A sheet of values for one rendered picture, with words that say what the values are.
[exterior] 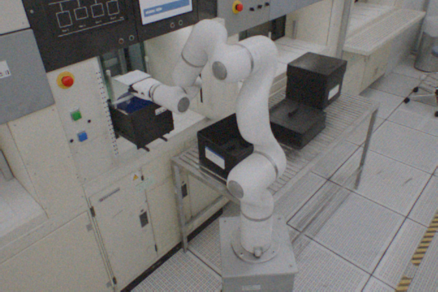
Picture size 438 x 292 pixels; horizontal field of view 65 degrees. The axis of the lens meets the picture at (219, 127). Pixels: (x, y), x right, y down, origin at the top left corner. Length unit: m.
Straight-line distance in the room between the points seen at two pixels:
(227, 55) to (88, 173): 0.93
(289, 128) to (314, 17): 1.38
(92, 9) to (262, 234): 1.02
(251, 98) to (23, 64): 0.76
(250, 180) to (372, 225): 1.70
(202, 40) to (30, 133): 0.73
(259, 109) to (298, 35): 2.20
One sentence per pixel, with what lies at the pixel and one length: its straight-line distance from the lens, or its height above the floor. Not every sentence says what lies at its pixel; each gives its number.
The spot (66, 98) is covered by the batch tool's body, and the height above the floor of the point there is 1.28.
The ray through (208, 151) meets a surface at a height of 0.86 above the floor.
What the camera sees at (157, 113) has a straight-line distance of 1.54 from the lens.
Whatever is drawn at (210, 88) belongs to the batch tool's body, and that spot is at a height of 1.06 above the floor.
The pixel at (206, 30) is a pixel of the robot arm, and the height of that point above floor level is 1.57.
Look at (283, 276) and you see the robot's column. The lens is 1.40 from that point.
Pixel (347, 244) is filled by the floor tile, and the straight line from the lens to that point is 2.52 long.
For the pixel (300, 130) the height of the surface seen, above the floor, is 0.86.
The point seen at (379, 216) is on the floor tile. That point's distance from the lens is 2.76.
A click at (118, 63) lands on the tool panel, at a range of 2.59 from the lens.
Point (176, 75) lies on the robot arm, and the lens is 1.21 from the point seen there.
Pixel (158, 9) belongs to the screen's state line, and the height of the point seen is 1.51.
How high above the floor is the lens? 1.88
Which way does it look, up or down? 33 degrees down
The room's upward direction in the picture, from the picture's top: 2 degrees counter-clockwise
